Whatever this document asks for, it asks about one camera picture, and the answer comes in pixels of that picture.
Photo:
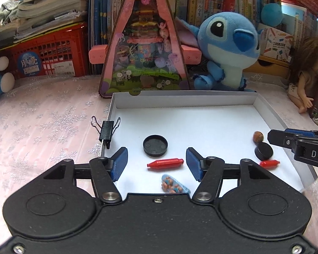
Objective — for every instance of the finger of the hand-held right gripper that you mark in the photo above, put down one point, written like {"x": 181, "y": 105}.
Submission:
{"x": 307, "y": 135}
{"x": 281, "y": 139}

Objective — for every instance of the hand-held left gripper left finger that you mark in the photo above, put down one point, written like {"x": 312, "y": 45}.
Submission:
{"x": 120, "y": 162}

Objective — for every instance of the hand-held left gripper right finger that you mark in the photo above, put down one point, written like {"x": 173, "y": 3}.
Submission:
{"x": 193, "y": 164}

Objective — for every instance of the black flat-topped round cap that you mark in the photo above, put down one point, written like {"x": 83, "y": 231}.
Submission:
{"x": 263, "y": 151}

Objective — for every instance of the brown hazelnut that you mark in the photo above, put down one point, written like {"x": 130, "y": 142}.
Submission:
{"x": 257, "y": 137}

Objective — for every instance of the blue oval figure charm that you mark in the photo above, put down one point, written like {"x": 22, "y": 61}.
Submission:
{"x": 175, "y": 184}

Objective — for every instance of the small black round cap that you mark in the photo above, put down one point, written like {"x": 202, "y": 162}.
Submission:
{"x": 155, "y": 145}

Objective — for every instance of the white cardboard box tray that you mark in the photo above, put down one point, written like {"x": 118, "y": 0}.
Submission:
{"x": 201, "y": 121}

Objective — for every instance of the small black binder clip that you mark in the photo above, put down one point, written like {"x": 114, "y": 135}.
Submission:
{"x": 106, "y": 131}

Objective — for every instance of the brown-haired doll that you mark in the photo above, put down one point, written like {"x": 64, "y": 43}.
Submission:
{"x": 304, "y": 84}

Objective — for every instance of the wooden desktop drawer shelf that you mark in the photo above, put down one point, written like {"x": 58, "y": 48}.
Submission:
{"x": 270, "y": 68}

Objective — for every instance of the pink snowflake tablecloth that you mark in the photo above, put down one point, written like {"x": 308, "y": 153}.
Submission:
{"x": 42, "y": 127}

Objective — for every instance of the white illustrated printer box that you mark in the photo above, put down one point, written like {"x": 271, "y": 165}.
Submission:
{"x": 277, "y": 45}

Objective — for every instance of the pink triangular toy house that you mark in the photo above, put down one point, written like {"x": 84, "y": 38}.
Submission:
{"x": 145, "y": 58}

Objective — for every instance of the blue alien plush toy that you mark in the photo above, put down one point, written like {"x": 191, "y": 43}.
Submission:
{"x": 228, "y": 31}

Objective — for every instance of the blue fuzzy ball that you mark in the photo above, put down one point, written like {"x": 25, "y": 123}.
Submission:
{"x": 272, "y": 14}

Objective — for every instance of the row of books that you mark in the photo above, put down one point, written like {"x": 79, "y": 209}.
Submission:
{"x": 196, "y": 2}

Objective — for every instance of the stack of papers and books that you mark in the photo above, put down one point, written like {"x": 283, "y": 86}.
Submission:
{"x": 53, "y": 0}

